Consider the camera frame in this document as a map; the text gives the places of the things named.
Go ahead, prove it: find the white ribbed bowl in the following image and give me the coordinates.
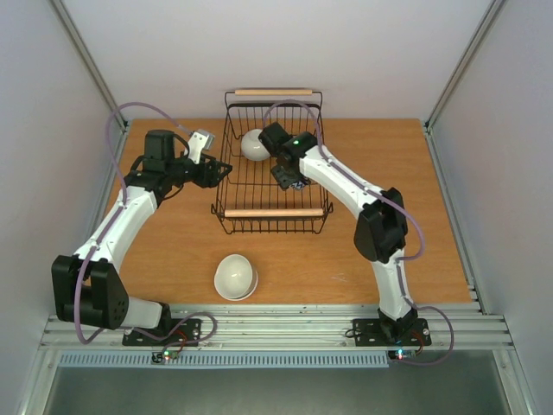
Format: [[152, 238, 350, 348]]
[[241, 129, 270, 162]]

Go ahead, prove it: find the black wire dish rack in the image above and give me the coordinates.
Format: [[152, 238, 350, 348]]
[[211, 90, 334, 234]]

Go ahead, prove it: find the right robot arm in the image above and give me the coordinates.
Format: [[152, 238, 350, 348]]
[[259, 123, 418, 344]]

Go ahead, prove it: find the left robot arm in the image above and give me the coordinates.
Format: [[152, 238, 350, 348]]
[[51, 130, 232, 344]]

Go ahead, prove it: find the large white bowl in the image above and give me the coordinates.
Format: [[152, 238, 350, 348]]
[[213, 254, 258, 302]]

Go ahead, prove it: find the left controller board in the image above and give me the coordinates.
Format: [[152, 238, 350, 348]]
[[151, 350, 180, 364]]

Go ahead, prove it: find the controller board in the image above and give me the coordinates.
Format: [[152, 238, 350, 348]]
[[151, 350, 180, 364], [388, 348, 421, 361]]

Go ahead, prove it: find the right controller board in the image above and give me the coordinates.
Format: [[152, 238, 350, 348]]
[[388, 348, 421, 361]]

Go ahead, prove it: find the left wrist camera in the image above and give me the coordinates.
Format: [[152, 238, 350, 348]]
[[188, 130, 215, 164]]

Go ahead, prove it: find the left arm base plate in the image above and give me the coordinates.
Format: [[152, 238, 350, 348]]
[[122, 318, 201, 347]]

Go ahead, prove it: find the aluminium rail frame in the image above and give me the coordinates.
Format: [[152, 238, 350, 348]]
[[0, 0, 553, 415]]

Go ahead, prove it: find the grey slotted cable duct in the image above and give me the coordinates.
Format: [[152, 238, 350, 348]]
[[58, 350, 389, 369]]

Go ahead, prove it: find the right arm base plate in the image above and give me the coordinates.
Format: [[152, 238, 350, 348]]
[[352, 318, 432, 347]]

